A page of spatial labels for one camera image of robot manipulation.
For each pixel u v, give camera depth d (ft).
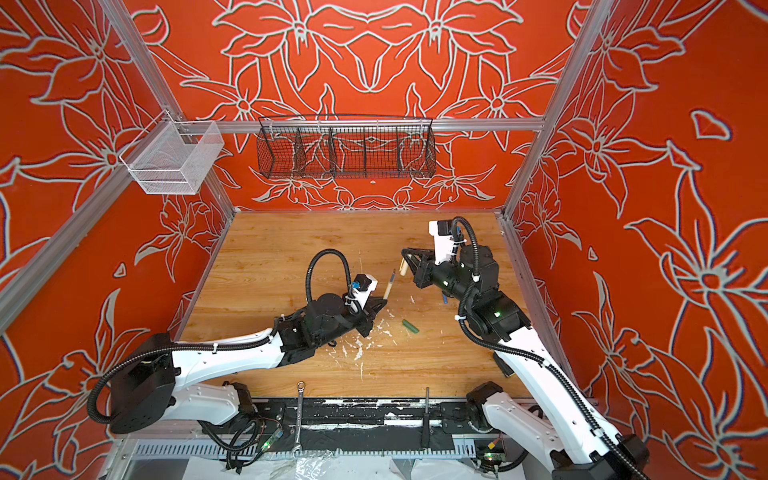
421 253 1.98
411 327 2.88
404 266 2.20
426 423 2.34
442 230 1.90
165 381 1.33
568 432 1.26
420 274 1.90
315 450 2.29
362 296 2.08
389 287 2.35
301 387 2.55
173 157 3.01
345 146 3.26
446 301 3.10
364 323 2.17
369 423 2.39
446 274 1.92
